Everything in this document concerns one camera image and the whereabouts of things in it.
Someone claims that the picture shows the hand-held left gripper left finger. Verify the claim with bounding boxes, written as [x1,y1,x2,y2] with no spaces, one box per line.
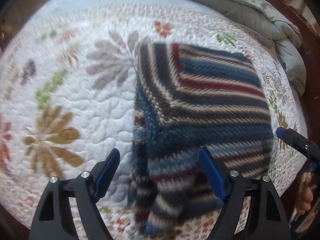
[29,148,121,240]

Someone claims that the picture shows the striped knit sweater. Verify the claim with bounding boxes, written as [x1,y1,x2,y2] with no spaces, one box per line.
[127,42,274,237]

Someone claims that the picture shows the floral quilted bedspread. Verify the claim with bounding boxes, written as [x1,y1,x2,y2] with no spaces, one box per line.
[0,0,309,240]

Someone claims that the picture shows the person's right hand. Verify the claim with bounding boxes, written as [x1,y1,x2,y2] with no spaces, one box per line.
[295,170,315,214]

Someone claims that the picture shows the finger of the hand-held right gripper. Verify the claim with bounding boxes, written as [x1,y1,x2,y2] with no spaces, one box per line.
[304,162,319,174]
[276,127,311,153]

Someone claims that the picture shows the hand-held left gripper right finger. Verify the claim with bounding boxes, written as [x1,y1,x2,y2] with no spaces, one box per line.
[199,147,293,240]

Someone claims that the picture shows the grey comforter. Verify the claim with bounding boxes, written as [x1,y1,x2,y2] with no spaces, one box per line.
[120,0,308,97]

